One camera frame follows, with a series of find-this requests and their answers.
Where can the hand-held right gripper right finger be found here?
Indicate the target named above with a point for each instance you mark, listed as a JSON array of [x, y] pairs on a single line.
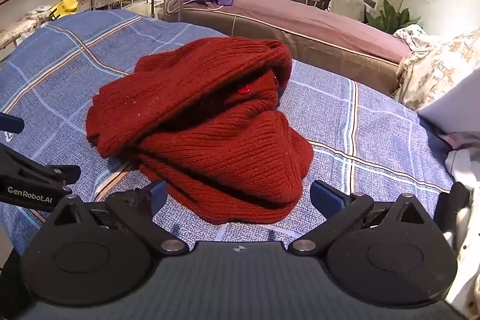
[[326, 198]]

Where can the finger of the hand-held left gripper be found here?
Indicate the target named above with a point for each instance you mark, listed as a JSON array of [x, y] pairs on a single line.
[[9, 123], [41, 170]]

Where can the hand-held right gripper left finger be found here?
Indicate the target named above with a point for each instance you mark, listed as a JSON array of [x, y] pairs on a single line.
[[159, 197]]

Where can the red knit sweater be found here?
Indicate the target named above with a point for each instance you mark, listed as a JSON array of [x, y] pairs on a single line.
[[225, 155]]

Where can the blue plaid bed sheet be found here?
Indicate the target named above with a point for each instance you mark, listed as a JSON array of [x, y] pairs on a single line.
[[56, 72]]

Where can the floral table cover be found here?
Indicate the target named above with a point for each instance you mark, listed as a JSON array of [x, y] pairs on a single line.
[[20, 27]]

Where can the dark object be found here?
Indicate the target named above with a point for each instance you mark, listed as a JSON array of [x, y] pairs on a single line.
[[452, 205]]

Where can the yellow toy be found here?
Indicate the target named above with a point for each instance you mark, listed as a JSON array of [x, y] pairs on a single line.
[[63, 8]]

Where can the white garment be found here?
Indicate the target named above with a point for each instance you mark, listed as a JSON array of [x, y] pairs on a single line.
[[468, 170]]

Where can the pale grey pillow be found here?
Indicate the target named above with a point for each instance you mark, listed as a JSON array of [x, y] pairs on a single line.
[[457, 106]]

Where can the floral beige quilt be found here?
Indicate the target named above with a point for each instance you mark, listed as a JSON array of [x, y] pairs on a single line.
[[442, 69]]

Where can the green leafy plant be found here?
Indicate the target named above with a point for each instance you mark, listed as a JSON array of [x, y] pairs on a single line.
[[390, 18]]

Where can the beige covered chair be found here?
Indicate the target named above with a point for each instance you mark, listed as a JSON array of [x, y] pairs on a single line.
[[347, 5]]

